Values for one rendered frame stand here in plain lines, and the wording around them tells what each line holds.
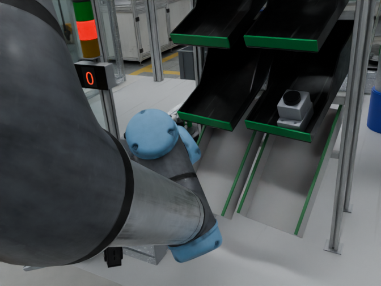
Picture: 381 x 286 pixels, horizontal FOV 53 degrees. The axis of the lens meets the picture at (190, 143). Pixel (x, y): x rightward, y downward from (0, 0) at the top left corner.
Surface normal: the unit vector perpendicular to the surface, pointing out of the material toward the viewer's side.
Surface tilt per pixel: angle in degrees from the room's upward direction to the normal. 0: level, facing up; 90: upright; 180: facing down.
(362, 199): 0
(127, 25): 90
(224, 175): 45
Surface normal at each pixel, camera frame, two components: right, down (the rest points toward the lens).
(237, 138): -0.48, -0.36
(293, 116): -0.51, 0.73
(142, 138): -0.10, -0.30
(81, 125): 0.95, -0.15
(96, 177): 0.93, 0.07
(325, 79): -0.33, -0.65
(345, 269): -0.07, -0.90
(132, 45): -0.48, 0.42
